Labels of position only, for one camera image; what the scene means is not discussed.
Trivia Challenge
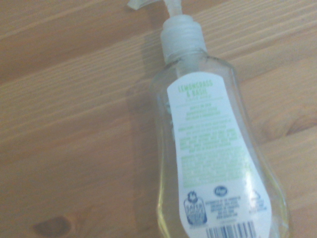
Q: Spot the clear sanitizer pump bottle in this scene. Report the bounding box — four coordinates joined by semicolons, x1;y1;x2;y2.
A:
127;0;291;238

